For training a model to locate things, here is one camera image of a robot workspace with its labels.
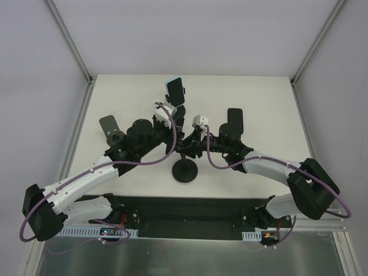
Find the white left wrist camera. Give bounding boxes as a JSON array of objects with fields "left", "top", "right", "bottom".
[{"left": 154, "top": 102, "right": 177, "bottom": 129}]

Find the phone in light blue case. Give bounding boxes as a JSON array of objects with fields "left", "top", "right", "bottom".
[{"left": 165, "top": 77, "right": 185, "bottom": 108}]

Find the black round-base phone stand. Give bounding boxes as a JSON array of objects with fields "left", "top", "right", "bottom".
[
  {"left": 171, "top": 154, "right": 198, "bottom": 183},
  {"left": 173, "top": 105, "right": 186, "bottom": 129}
]

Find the aluminium frame rail left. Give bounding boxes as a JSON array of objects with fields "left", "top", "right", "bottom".
[{"left": 44, "top": 0, "right": 93, "bottom": 85}]

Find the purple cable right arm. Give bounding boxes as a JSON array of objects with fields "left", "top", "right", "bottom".
[{"left": 201, "top": 123, "right": 352, "bottom": 248}]

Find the aluminium profile beam right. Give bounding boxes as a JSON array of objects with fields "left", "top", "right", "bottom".
[{"left": 294, "top": 214, "right": 348, "bottom": 232}]

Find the small metal folding phone stand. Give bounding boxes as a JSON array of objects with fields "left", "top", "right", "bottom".
[{"left": 99, "top": 115, "right": 125, "bottom": 146}]

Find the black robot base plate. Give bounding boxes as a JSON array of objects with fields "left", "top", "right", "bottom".
[{"left": 86, "top": 194, "right": 291, "bottom": 239}]

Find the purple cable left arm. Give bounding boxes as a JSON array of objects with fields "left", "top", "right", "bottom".
[{"left": 19, "top": 103, "right": 178, "bottom": 243}]

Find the white slotted cable duct right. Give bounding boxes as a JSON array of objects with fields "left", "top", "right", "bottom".
[{"left": 241, "top": 229, "right": 281, "bottom": 242}]

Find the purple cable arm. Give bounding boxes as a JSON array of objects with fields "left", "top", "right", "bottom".
[
  {"left": 19, "top": 103, "right": 178, "bottom": 243},
  {"left": 201, "top": 123, "right": 352, "bottom": 248}
]

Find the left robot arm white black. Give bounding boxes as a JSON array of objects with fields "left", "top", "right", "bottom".
[{"left": 19, "top": 104, "right": 185, "bottom": 242}]

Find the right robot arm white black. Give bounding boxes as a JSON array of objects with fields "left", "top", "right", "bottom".
[{"left": 177, "top": 122, "right": 340, "bottom": 229}]

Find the aluminium frame rail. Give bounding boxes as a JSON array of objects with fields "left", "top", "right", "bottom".
[
  {"left": 289, "top": 0, "right": 350, "bottom": 86},
  {"left": 44, "top": 0, "right": 93, "bottom": 85}
]

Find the aluminium frame rail right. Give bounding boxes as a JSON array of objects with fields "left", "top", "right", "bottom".
[{"left": 289, "top": 0, "right": 350, "bottom": 86}]

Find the white slotted cable duct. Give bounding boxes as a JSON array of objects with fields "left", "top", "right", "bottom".
[
  {"left": 56, "top": 226, "right": 138, "bottom": 239},
  {"left": 241, "top": 229, "right": 281, "bottom": 242}
]

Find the white slotted cable duct left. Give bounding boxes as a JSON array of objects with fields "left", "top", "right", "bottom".
[{"left": 56, "top": 226, "right": 138, "bottom": 239}]

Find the black phone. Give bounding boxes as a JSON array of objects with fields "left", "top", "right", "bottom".
[
  {"left": 170, "top": 129, "right": 185, "bottom": 140},
  {"left": 227, "top": 108, "right": 244, "bottom": 135}
]

